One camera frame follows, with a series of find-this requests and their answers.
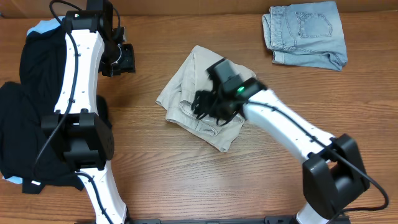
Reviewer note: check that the black garment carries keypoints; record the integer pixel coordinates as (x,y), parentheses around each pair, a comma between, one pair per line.
(24,104)

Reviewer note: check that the beige khaki shorts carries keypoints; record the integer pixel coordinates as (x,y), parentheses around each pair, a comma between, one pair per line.
(178,96)

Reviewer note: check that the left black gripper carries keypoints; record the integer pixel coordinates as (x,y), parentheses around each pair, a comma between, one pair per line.
(128,64)

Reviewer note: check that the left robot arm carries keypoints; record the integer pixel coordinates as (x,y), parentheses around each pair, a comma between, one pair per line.
(75,131)

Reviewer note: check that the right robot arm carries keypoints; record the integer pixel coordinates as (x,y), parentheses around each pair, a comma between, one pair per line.
(332,168)

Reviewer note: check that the folded light denim shorts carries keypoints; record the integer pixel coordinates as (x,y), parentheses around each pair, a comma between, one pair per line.
(306,35)

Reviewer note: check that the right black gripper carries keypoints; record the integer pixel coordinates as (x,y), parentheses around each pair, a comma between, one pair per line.
(203,104)

